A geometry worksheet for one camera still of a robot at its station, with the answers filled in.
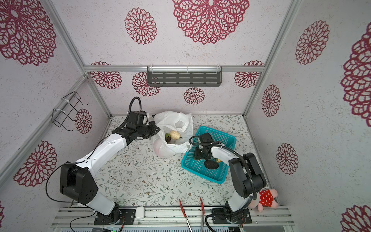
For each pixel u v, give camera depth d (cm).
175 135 101
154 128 73
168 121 90
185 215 75
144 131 71
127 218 73
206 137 76
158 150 88
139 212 75
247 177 42
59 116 73
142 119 67
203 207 75
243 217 73
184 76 94
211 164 87
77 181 43
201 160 95
